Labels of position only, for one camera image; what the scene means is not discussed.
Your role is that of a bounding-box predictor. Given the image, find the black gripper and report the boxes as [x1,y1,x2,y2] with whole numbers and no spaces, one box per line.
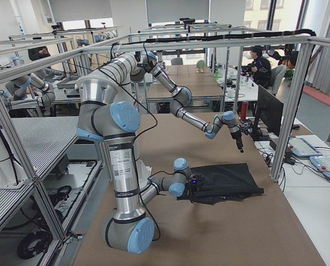
[186,173,205,203]
[230,122,253,153]

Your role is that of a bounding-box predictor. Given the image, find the black t-shirt with logo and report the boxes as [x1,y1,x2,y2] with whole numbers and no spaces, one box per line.
[177,163,264,205]

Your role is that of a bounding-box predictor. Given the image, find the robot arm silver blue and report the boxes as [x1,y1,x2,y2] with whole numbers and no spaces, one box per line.
[77,75,192,254]
[98,53,243,153]

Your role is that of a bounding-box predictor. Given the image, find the red bottle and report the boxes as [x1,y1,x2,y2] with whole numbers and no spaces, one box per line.
[240,101,248,121]

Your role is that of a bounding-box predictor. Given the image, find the black computer monitor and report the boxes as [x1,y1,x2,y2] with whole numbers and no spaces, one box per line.
[251,85,283,141]

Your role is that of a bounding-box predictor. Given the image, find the teach pendant blue grey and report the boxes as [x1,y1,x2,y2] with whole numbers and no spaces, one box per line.
[288,137,322,158]

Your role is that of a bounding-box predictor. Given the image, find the seated person with headset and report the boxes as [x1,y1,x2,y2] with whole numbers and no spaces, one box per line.
[241,45,271,89]

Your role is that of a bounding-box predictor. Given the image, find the grey office chair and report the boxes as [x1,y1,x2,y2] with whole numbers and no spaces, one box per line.
[267,65,287,95]

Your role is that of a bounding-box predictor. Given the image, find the striped work table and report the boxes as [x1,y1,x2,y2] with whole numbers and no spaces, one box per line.
[0,115,81,189]

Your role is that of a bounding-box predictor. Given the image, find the aluminium frame cage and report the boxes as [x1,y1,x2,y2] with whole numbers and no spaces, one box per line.
[0,26,325,244]

